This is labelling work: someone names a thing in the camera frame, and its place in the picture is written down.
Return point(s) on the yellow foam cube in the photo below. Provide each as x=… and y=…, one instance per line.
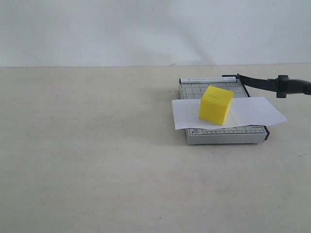
x=215, y=105

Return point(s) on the white paper sheet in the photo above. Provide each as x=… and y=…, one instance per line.
x=243, y=112

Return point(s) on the black cutter blade arm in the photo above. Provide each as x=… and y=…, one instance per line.
x=282, y=85

